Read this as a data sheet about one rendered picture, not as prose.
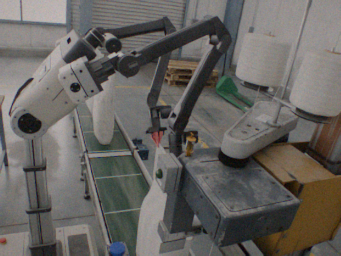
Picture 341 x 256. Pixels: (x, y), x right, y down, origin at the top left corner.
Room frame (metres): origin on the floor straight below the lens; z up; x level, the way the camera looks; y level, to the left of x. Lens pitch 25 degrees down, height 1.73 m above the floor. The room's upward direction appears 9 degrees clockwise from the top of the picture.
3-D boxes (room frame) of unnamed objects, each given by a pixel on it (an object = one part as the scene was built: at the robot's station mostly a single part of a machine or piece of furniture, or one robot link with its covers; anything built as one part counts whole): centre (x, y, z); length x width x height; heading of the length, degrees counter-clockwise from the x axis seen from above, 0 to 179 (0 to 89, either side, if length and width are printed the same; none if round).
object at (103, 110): (2.61, 0.70, 0.74); 0.47 x 0.22 x 0.72; 24
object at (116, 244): (0.77, 0.13, 0.84); 0.06 x 0.06 x 0.02
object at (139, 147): (2.53, 0.31, 0.35); 0.30 x 0.15 x 0.15; 26
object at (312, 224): (0.83, -0.48, 1.18); 0.34 x 0.25 x 0.31; 116
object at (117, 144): (3.26, 1.01, 0.34); 2.21 x 0.39 x 0.09; 26
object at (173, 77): (6.79, -0.21, 0.22); 1.21 x 0.84 x 0.14; 116
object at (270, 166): (0.76, -0.31, 1.26); 0.22 x 0.05 x 0.16; 26
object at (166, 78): (6.78, -0.19, 0.07); 1.20 x 0.82 x 0.14; 114
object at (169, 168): (0.69, -0.01, 1.29); 0.08 x 0.05 x 0.09; 26
